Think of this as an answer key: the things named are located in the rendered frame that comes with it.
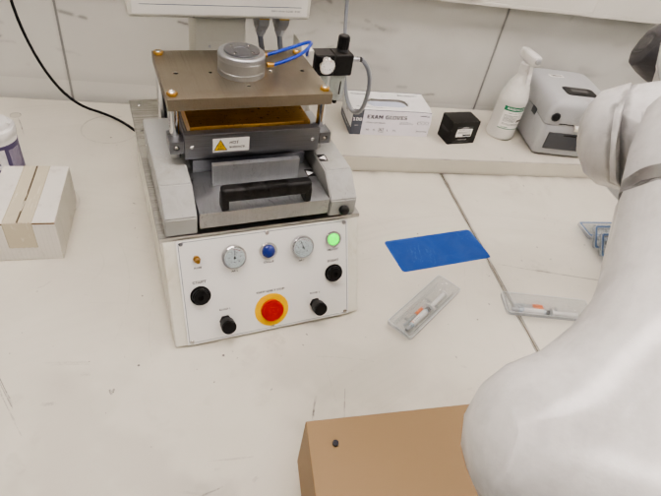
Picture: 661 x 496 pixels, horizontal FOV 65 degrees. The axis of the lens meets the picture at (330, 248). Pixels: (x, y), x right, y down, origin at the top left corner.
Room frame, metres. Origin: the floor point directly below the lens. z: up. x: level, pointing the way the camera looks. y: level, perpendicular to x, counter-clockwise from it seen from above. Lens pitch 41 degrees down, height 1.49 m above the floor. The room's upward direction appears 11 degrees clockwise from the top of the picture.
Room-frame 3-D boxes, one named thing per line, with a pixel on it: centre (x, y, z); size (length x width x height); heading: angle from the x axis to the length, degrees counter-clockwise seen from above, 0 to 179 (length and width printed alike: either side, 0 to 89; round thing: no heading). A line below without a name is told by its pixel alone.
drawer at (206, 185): (0.79, 0.18, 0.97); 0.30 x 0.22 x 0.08; 29
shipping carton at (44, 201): (0.73, 0.58, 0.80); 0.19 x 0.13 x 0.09; 17
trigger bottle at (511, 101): (1.44, -0.43, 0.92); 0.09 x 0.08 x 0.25; 20
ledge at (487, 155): (1.40, -0.29, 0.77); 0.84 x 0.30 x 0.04; 107
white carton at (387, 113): (1.36, -0.08, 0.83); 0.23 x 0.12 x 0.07; 108
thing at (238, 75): (0.87, 0.20, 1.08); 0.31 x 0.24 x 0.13; 119
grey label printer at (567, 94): (1.48, -0.58, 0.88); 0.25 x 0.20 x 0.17; 11
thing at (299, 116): (0.84, 0.20, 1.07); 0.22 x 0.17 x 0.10; 119
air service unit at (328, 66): (1.05, 0.07, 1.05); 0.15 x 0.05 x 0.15; 119
